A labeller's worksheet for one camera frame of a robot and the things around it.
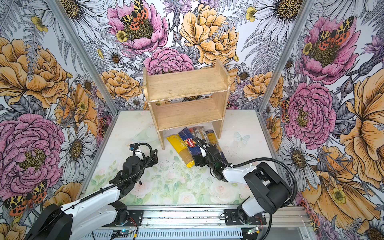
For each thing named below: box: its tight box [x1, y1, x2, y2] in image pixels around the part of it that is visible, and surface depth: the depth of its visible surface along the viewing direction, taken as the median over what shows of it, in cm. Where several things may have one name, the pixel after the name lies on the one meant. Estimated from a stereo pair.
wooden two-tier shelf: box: [143, 59, 231, 150], surface depth 81 cm
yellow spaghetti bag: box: [166, 134, 195, 168], surface depth 99 cm
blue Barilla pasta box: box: [178, 127, 202, 156], surface depth 99 cm
